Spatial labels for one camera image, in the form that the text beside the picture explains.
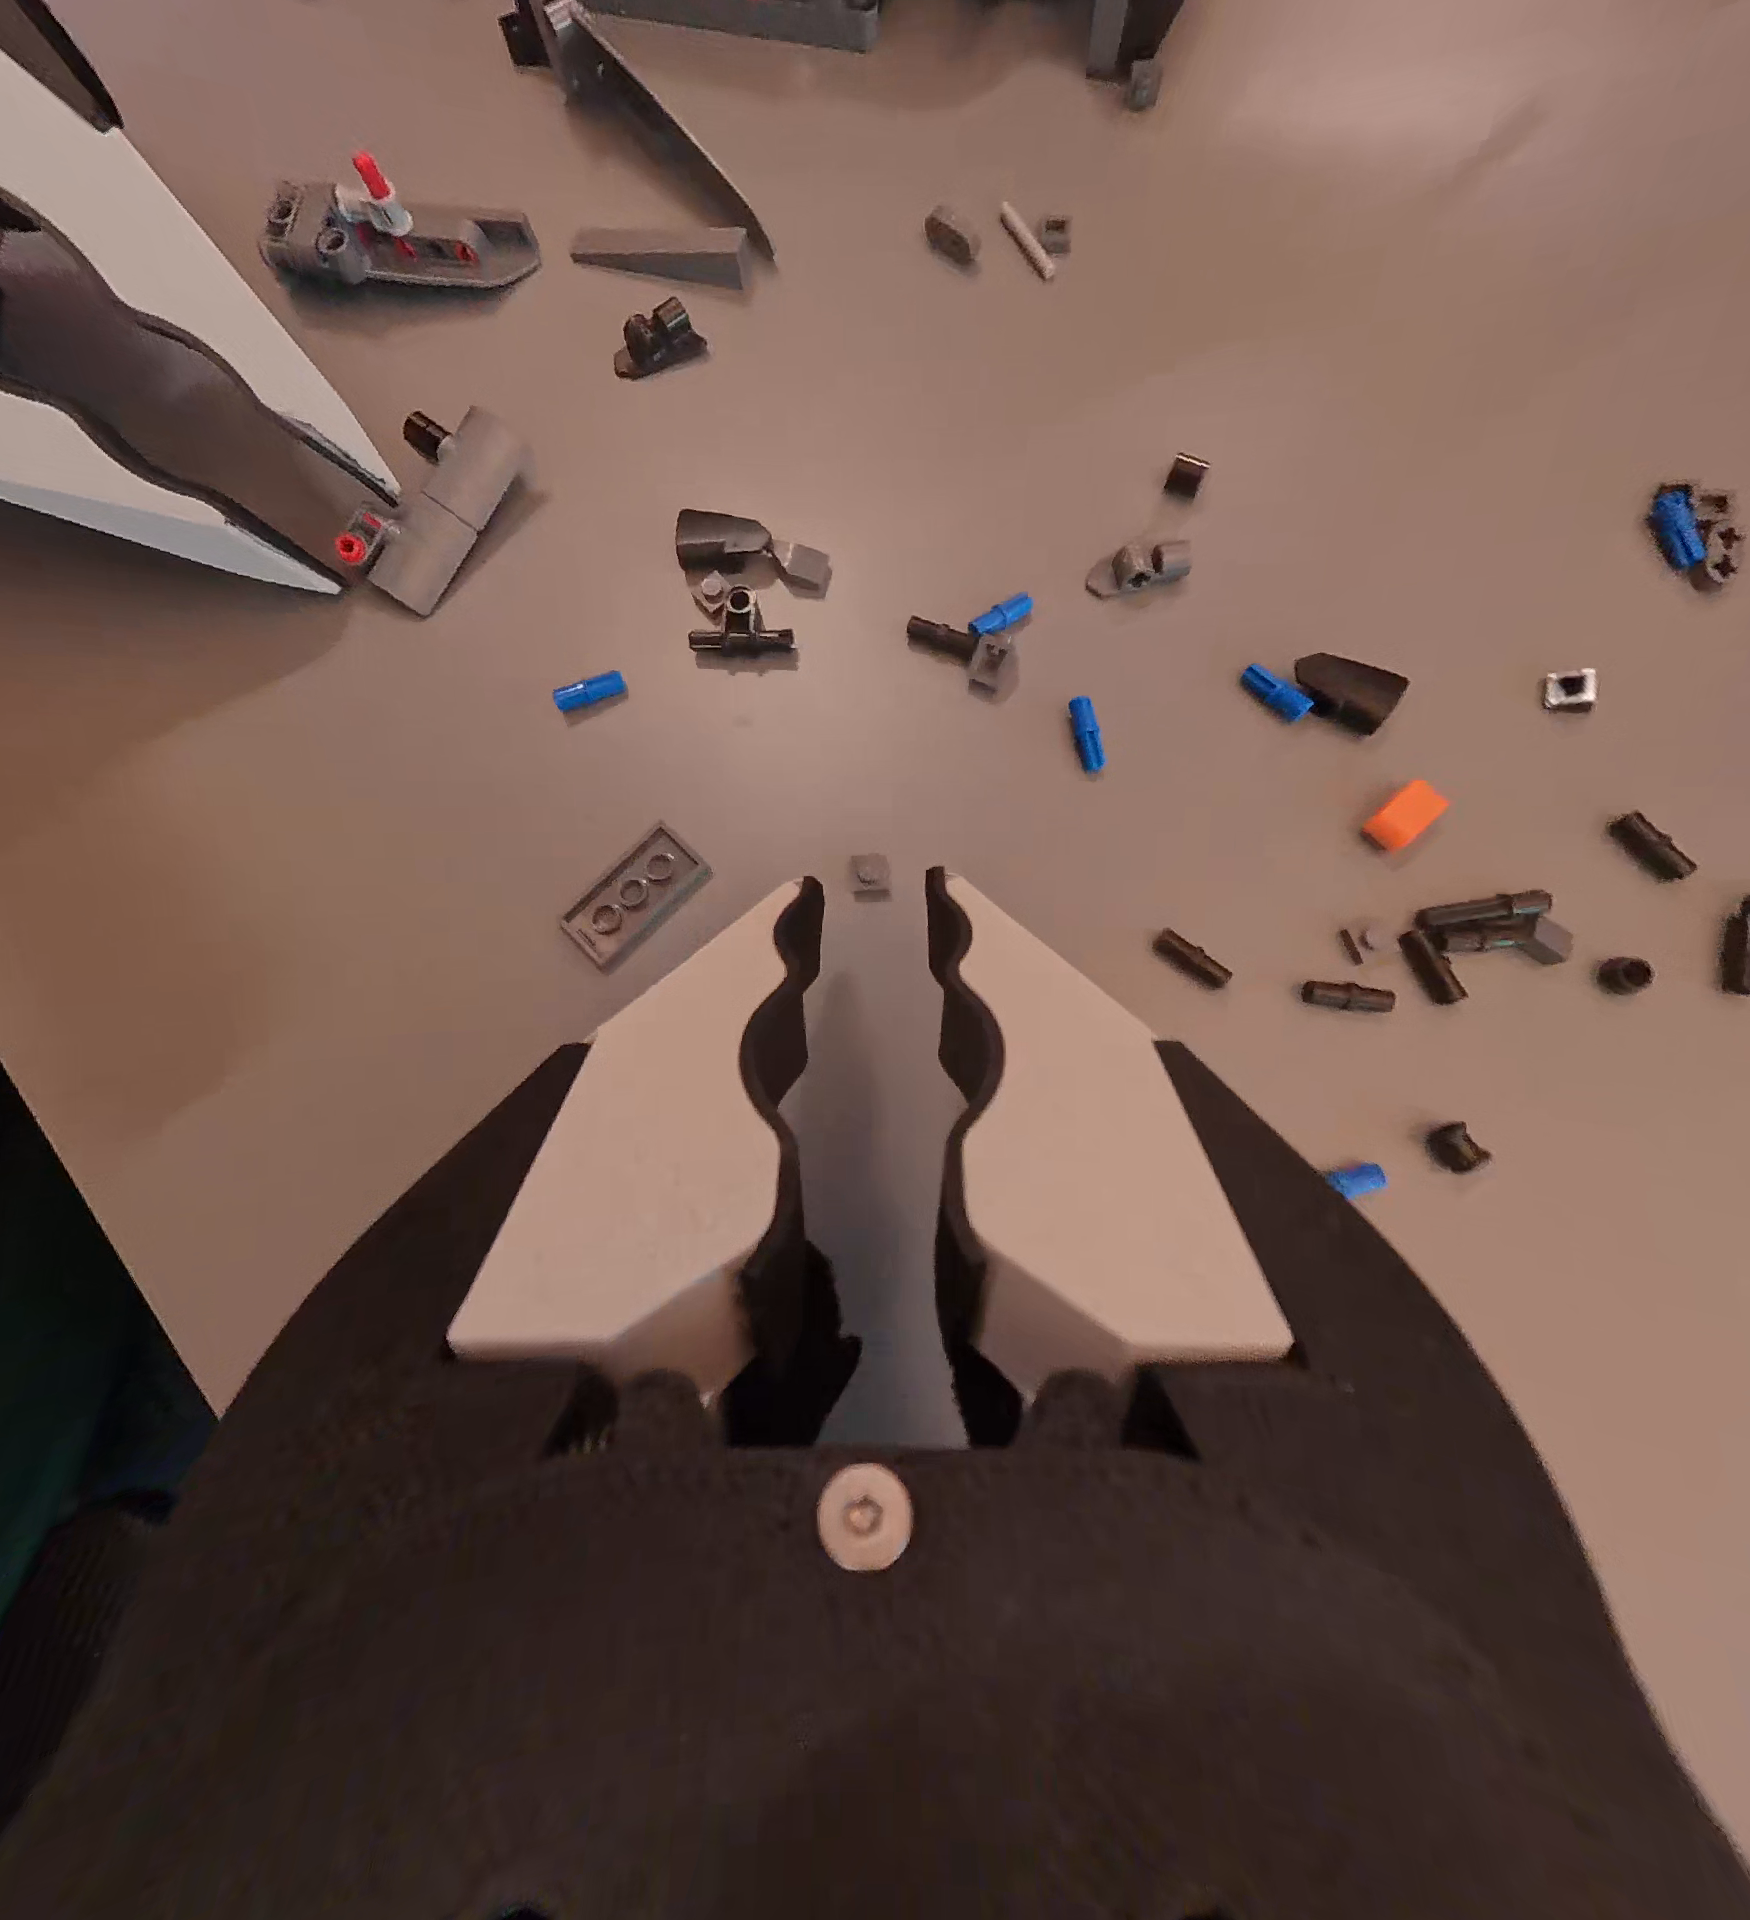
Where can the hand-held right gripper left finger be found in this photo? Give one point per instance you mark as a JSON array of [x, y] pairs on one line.
[[620, 1201]]

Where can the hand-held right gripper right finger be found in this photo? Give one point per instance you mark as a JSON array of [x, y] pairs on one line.
[[1129, 1201]]

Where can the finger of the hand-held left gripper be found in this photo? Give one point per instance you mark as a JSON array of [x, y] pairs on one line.
[[109, 209], [65, 463]]

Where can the grey beam sub-assembly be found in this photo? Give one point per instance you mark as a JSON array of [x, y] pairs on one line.
[[395, 248]]

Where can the grey panel with black connector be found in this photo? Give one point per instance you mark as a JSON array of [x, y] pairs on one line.
[[447, 510]]

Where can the toy car model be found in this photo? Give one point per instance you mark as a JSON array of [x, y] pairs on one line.
[[755, 19]]

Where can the short blue pin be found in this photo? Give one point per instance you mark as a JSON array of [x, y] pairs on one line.
[[1087, 735], [1357, 1178], [1276, 691]]

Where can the black toy pin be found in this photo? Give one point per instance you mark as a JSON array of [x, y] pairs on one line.
[[1346, 997], [1192, 959], [1652, 846]]

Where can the dark grey rectangular plate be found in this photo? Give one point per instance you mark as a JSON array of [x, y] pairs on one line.
[[636, 895]]

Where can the small black curved piece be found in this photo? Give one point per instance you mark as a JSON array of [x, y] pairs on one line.
[[1457, 1147]]

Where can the tiny grey stud piece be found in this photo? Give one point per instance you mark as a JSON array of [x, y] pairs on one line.
[[1355, 943]]

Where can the tiny grey square plate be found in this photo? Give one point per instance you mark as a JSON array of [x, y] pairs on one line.
[[870, 876]]

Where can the small black connector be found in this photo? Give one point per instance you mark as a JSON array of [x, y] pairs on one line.
[[520, 32]]

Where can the black beam with grey connector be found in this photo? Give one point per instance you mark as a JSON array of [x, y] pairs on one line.
[[1482, 915]]

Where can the orange toy piece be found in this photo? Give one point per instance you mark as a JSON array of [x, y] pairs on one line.
[[1406, 815]]

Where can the long blue axle pin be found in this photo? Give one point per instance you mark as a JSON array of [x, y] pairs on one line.
[[588, 691]]

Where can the grey triangular panel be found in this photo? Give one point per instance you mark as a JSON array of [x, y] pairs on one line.
[[650, 120]]

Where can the black curved slope piece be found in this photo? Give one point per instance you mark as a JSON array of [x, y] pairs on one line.
[[1351, 689]]

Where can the black rounded piece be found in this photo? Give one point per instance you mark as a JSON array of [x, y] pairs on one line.
[[662, 337]]

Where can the black cross-shaped connector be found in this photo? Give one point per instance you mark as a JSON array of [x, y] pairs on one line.
[[742, 638]]

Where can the grey curved panel piece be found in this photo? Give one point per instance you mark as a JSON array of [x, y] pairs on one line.
[[1138, 568]]

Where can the dark grey toy piece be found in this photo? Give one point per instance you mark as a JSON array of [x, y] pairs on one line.
[[724, 537]]

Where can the small black slope piece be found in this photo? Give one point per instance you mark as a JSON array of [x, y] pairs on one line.
[[1568, 687]]

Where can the blue pin with dark connector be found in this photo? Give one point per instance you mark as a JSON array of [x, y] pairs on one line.
[[1678, 529]]

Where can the small grey pin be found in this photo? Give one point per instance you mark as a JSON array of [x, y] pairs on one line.
[[1026, 242]]

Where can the tiny dark grey piece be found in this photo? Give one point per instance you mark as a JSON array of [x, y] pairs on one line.
[[1145, 85]]

